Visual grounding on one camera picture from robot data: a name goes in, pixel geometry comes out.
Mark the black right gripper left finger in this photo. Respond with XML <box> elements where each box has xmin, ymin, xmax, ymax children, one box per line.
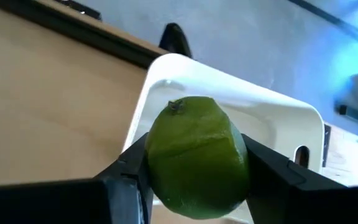
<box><xmin>0</xmin><ymin>133</ymin><xmax>154</xmax><ymax>224</ymax></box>

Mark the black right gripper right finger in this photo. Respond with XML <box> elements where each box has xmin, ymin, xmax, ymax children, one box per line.
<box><xmin>243</xmin><ymin>134</ymin><xmax>358</xmax><ymax>224</ymax></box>

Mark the white plastic basket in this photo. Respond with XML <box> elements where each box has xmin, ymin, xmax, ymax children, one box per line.
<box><xmin>121</xmin><ymin>52</ymin><xmax>326</xmax><ymax>224</ymax></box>

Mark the black clamp knob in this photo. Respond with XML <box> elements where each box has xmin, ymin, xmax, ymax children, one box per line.
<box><xmin>158</xmin><ymin>22</ymin><xmax>194</xmax><ymax>60</ymax></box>

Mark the green lime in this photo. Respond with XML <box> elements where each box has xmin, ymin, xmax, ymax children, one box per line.
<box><xmin>144</xmin><ymin>95</ymin><xmax>250</xmax><ymax>220</ymax></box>

